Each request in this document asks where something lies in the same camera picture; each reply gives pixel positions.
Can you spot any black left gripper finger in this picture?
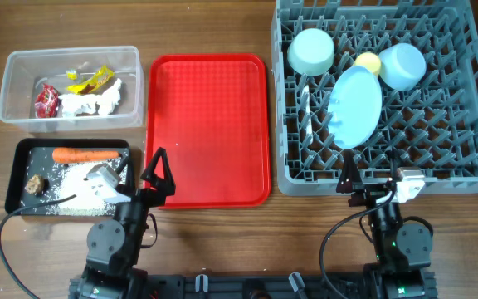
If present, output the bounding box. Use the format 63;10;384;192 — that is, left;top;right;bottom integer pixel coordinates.
115;156;137;196
140;147;176;197

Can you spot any light blue plate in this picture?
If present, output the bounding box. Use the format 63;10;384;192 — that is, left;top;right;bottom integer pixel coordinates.
328;66;383;150

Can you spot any white plastic spoon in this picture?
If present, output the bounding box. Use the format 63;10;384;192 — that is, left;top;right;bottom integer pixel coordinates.
300;85;313;145

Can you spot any light blue bowl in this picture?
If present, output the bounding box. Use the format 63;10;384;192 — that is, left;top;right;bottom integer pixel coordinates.
378;43;427;91

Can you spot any brown food lump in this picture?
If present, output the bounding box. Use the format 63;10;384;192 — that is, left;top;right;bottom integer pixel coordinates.
24;174;49;196

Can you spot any yellow plastic cup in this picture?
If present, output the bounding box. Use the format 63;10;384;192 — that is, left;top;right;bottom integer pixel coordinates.
354;52;382;77

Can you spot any white tissue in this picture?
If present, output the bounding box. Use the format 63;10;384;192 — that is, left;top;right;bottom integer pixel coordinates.
59;79;123;117

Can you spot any gold foil wrapper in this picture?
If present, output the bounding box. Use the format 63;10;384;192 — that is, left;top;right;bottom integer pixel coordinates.
66;66;114;95

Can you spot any red snack wrapper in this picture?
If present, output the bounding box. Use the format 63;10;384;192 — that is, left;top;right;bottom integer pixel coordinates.
34;84;59;118

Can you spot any mint green bowl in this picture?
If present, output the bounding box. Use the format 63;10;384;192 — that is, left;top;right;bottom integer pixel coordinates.
287;28;334;76

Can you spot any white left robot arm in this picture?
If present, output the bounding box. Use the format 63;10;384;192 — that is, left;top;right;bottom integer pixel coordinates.
68;148;176;298

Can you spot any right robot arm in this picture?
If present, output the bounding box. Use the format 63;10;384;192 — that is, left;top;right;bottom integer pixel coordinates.
336;149;437;298

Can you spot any grey dishwasher rack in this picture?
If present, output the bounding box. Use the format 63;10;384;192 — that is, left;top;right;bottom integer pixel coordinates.
271;0;478;196

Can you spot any black food waste tray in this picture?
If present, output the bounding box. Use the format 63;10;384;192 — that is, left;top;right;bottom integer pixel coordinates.
4;138;130;213

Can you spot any spilled white rice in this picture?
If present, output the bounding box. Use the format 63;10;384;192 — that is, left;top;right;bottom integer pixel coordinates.
19;147;115;216

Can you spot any orange carrot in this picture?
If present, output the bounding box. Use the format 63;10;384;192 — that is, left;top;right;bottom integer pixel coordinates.
52;148;120;164

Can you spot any red plastic tray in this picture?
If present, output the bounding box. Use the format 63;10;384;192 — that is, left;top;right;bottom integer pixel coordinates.
145;53;271;209

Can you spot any clear plastic bin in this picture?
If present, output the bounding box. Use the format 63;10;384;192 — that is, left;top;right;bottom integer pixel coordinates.
0;46;144;133

